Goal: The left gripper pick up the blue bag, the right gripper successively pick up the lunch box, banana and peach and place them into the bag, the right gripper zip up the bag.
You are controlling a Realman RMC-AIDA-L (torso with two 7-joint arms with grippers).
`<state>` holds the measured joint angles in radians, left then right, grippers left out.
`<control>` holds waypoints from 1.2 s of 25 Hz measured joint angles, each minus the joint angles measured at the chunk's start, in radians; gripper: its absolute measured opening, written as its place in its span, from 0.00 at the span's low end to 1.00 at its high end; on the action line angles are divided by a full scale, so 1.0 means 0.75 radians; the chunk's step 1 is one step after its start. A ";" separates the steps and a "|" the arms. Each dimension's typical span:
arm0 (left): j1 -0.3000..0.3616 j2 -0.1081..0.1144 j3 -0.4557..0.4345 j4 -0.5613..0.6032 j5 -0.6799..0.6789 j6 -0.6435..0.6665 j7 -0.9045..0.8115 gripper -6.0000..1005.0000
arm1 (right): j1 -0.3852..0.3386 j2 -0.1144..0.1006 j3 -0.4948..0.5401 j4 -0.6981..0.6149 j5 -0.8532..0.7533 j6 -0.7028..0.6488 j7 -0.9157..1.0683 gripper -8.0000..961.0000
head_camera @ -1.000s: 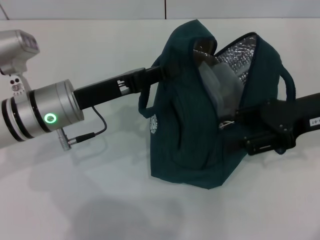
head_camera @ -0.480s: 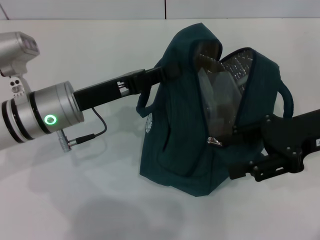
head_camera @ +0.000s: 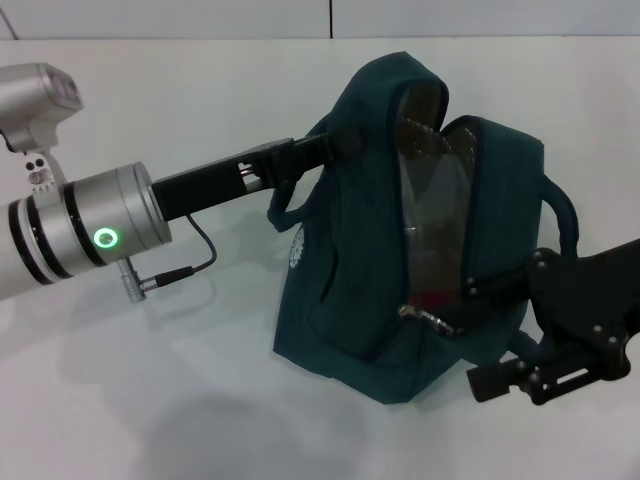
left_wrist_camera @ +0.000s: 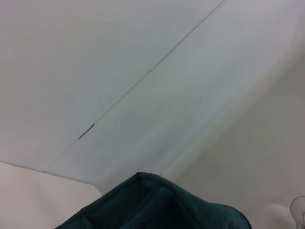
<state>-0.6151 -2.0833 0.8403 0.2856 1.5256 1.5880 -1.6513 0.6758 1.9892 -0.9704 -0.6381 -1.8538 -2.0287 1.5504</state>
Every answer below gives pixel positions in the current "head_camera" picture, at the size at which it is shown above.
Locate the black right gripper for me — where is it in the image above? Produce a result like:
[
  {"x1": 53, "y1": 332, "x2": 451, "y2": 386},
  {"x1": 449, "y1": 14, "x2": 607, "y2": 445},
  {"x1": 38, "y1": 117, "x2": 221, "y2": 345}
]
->
[{"x1": 464, "y1": 239, "x2": 640, "y2": 405}]

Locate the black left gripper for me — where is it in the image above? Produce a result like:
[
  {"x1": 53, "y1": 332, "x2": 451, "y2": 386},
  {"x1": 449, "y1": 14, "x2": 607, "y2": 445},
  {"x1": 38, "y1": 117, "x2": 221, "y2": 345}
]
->
[{"x1": 151, "y1": 132, "x2": 362, "y2": 222}]

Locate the dark teal insulated lunch bag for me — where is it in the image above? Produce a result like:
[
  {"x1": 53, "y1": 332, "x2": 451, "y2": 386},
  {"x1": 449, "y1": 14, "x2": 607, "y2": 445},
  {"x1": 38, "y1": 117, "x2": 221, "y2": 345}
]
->
[{"x1": 267, "y1": 49, "x2": 581, "y2": 407}]

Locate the clear food container blue seal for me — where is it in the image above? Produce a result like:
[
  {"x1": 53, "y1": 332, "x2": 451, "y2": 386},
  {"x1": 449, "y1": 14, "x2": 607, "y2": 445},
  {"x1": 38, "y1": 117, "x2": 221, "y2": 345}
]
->
[{"x1": 401, "y1": 152, "x2": 475, "y2": 307}]

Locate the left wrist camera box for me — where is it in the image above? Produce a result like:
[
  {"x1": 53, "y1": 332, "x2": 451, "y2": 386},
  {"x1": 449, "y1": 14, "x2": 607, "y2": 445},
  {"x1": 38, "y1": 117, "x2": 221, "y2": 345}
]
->
[{"x1": 0, "y1": 62, "x2": 84, "y2": 199}]

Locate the thin grey diagonal cable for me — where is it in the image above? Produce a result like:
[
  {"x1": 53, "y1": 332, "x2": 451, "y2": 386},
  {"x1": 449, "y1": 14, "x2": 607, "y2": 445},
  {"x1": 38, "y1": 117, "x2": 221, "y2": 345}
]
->
[{"x1": 0, "y1": 7, "x2": 19, "y2": 41}]

